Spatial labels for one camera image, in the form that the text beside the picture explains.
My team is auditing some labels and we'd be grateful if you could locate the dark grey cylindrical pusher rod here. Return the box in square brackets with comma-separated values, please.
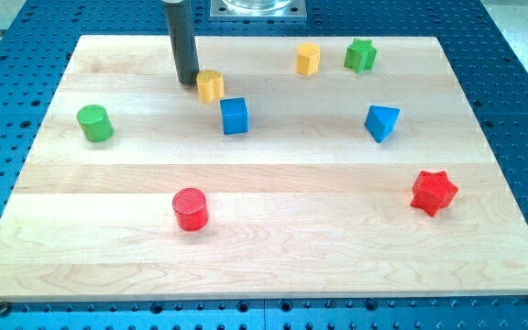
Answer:
[163, 0, 199, 85]

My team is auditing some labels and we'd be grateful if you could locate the yellow heart block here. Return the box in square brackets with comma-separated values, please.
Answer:
[196, 70, 225, 104]

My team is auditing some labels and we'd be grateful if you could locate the blue cube block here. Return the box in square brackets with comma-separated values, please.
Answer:
[220, 97, 248, 135]

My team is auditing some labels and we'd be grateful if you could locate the yellow hexagon block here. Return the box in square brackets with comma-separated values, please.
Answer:
[295, 42, 321, 75]

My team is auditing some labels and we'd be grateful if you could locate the green cylinder block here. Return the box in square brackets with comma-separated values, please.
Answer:
[76, 104, 114, 142]

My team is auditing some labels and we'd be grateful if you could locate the blue perforated table plate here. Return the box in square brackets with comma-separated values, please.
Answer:
[0, 1, 528, 329]

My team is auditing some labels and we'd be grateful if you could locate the green star block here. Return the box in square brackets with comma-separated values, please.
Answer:
[344, 38, 377, 73]

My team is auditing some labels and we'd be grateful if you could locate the red cylinder block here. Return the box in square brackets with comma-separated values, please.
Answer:
[172, 188, 209, 231]

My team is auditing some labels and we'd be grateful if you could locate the light wooden board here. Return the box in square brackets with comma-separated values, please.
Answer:
[0, 35, 528, 302]

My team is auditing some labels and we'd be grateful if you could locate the blue triangular prism block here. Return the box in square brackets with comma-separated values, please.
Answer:
[364, 105, 401, 143]

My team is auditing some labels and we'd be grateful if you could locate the red star block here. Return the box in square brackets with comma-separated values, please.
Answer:
[410, 170, 458, 217]

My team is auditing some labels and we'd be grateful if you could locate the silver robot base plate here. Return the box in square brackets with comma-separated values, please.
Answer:
[209, 0, 307, 20]

